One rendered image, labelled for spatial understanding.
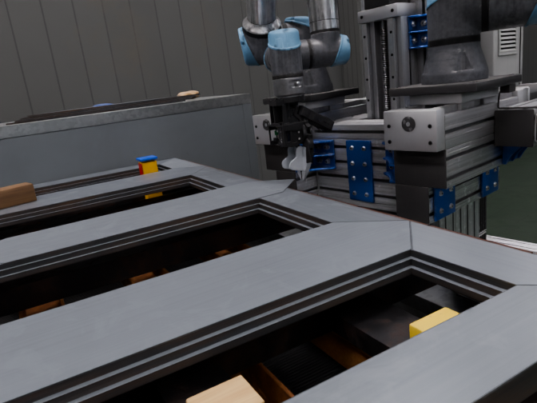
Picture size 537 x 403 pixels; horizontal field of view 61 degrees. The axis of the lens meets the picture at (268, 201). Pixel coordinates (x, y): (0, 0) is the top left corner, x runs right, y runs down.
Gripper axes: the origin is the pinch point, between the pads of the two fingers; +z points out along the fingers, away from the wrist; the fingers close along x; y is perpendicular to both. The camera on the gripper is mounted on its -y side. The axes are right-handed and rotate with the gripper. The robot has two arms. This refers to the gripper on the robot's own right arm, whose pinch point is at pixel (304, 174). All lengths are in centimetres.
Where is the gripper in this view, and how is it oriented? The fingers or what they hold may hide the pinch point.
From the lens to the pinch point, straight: 117.7
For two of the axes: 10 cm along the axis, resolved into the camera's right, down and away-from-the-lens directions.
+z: 1.2, 9.6, 2.5
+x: 4.9, 1.7, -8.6
